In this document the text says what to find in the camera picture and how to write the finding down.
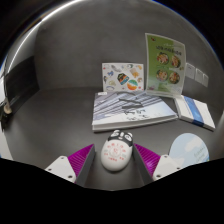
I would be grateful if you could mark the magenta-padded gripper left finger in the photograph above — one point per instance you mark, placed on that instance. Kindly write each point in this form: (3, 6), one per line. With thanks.
(81, 160)

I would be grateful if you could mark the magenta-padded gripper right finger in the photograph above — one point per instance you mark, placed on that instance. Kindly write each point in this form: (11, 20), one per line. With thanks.
(148, 160)

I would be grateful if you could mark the grey striped-cover book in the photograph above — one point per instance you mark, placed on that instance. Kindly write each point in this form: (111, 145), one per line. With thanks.
(126, 110)

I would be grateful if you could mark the white book with blue band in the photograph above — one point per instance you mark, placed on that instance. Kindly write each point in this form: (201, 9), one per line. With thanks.
(195, 111)

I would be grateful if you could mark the green food menu sign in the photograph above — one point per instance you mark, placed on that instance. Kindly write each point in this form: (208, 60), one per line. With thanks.
(165, 65)

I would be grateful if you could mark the black panel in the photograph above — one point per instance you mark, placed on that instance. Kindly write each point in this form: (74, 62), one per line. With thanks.
(20, 85)

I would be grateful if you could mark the white wall sockets group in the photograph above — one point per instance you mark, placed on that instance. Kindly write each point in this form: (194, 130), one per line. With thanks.
(196, 75)

